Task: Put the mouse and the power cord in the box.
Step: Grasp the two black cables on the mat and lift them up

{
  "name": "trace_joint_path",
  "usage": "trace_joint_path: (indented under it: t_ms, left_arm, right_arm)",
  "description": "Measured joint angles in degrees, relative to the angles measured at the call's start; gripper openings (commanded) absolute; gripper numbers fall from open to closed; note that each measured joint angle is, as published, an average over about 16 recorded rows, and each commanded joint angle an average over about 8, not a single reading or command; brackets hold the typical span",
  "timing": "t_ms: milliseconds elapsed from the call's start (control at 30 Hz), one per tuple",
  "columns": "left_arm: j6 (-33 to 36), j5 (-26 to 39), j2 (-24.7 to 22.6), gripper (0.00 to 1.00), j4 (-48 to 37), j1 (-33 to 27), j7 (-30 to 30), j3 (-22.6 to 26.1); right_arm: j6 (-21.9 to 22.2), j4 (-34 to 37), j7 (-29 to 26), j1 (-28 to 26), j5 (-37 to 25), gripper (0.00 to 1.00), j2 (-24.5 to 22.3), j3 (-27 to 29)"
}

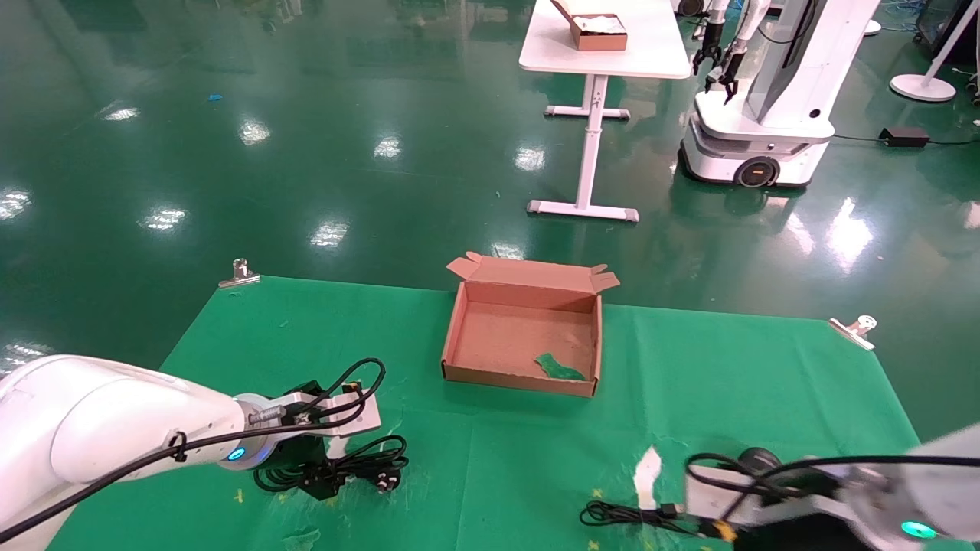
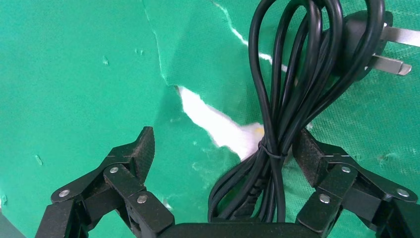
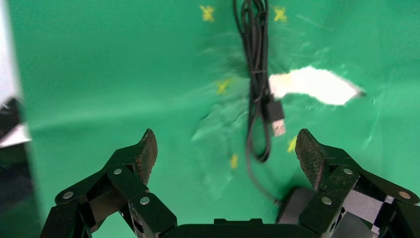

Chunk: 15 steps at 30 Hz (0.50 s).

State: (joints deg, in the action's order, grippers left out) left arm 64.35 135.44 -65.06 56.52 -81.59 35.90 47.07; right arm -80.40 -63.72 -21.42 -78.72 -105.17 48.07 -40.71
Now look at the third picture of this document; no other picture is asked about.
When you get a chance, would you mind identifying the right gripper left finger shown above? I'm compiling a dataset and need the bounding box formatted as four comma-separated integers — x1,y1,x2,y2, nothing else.
41,128,178,238

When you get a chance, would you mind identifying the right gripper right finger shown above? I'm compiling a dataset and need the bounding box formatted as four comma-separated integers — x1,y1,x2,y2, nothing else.
295,128,420,238

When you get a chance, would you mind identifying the black mouse USB cable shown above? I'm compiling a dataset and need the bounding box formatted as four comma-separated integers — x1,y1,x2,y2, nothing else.
232,0,287,206

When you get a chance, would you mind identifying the green table cloth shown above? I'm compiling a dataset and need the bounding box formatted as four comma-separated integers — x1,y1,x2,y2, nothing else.
8,0,420,238

